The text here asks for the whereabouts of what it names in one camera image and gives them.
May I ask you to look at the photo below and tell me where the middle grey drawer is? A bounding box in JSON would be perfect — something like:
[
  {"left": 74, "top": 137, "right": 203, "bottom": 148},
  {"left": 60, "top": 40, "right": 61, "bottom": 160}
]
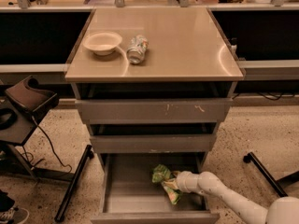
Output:
[{"left": 90, "top": 134, "right": 216, "bottom": 153}]

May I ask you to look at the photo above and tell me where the black stand leg right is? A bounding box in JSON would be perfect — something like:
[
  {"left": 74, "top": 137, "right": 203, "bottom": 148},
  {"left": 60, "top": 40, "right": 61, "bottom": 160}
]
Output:
[{"left": 243, "top": 152, "right": 299, "bottom": 197}]

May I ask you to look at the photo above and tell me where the grey drawer cabinet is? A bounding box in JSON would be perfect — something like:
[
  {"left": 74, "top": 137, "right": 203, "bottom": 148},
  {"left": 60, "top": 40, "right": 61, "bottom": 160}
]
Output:
[{"left": 64, "top": 7, "right": 245, "bottom": 224}]

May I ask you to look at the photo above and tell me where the crushed soda can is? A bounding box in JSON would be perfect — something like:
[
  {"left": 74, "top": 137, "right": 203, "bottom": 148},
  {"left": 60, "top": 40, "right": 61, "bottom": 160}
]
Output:
[{"left": 126, "top": 35, "right": 149, "bottom": 64}]

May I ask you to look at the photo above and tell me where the sneaker shoe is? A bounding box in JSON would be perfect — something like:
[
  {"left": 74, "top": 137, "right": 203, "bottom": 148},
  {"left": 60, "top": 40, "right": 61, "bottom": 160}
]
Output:
[{"left": 0, "top": 207, "right": 30, "bottom": 224}]

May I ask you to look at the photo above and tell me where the black headset cradle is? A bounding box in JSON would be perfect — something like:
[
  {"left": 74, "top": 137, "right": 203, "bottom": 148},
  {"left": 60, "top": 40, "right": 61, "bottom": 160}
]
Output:
[{"left": 5, "top": 76, "right": 59, "bottom": 121}]

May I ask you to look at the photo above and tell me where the green rice chip bag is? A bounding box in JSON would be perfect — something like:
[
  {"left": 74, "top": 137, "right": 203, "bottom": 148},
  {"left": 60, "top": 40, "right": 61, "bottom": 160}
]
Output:
[{"left": 151, "top": 164, "right": 182, "bottom": 204}]

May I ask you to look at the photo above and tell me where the black cable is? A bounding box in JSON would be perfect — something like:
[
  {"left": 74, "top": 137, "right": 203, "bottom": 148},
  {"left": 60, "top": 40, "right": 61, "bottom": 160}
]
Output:
[{"left": 19, "top": 121, "right": 73, "bottom": 173}]

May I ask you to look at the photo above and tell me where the grey drawer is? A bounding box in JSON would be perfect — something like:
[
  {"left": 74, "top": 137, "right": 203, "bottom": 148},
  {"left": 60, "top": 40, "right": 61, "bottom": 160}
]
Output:
[
  {"left": 76, "top": 98, "right": 232, "bottom": 124},
  {"left": 91, "top": 153, "right": 220, "bottom": 224},
  {"left": 90, "top": 134, "right": 216, "bottom": 153}
]

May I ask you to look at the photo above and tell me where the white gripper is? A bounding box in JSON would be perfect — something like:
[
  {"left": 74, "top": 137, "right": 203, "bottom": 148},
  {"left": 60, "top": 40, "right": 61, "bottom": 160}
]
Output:
[{"left": 176, "top": 171, "right": 201, "bottom": 194}]

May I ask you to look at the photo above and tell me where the top grey drawer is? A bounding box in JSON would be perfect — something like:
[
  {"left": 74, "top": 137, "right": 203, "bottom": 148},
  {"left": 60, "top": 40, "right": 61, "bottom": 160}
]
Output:
[{"left": 76, "top": 98, "right": 232, "bottom": 124}]

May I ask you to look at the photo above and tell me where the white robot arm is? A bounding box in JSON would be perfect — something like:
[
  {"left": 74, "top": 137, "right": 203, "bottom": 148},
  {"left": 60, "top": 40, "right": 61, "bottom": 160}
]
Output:
[{"left": 177, "top": 171, "right": 299, "bottom": 224}]

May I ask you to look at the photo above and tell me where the bottom grey drawer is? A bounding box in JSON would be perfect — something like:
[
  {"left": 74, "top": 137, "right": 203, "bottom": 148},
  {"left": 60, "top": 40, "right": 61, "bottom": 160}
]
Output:
[{"left": 91, "top": 153, "right": 220, "bottom": 224}]

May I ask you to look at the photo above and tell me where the black side stand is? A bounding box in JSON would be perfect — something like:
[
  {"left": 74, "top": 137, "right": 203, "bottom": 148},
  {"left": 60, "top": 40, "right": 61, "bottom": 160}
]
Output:
[{"left": 0, "top": 99, "right": 93, "bottom": 223}]

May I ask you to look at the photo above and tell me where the white paper bowl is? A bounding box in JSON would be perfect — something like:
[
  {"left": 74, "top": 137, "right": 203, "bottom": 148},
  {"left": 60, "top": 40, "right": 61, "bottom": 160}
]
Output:
[{"left": 83, "top": 32, "right": 122, "bottom": 56}]

